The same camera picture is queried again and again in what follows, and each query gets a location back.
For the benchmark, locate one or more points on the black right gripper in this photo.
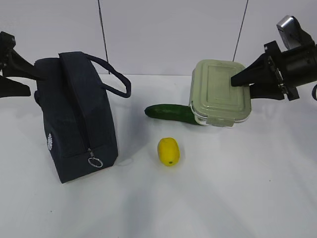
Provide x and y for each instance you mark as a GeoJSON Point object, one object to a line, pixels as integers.
{"type": "Point", "coordinates": [277, 75]}

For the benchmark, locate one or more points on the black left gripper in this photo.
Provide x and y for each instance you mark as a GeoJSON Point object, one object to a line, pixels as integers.
{"type": "Point", "coordinates": [14, 65]}

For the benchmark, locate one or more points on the glass container with green lid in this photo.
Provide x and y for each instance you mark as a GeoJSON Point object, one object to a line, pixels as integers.
{"type": "Point", "coordinates": [213, 100]}

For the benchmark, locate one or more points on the dark blue lunch bag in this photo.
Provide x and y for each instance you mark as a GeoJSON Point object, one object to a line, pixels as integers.
{"type": "Point", "coordinates": [77, 117]}

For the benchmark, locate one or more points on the green cucumber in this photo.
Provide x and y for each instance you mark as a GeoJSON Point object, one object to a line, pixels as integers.
{"type": "Point", "coordinates": [173, 112]}

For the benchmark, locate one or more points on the yellow lemon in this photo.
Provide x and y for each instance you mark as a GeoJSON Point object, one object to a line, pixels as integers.
{"type": "Point", "coordinates": [168, 151]}

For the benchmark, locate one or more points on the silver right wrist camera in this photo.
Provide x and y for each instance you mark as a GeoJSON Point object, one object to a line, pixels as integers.
{"type": "Point", "coordinates": [292, 34]}

